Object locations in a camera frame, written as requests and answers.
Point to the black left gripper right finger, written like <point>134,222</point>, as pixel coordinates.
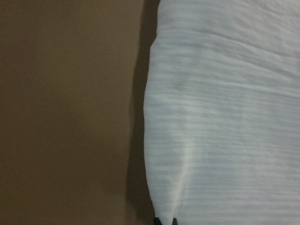
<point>174,222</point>

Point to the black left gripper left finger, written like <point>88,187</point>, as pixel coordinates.
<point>156,221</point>

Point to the light blue button-up shirt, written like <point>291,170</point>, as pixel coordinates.
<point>222,113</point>

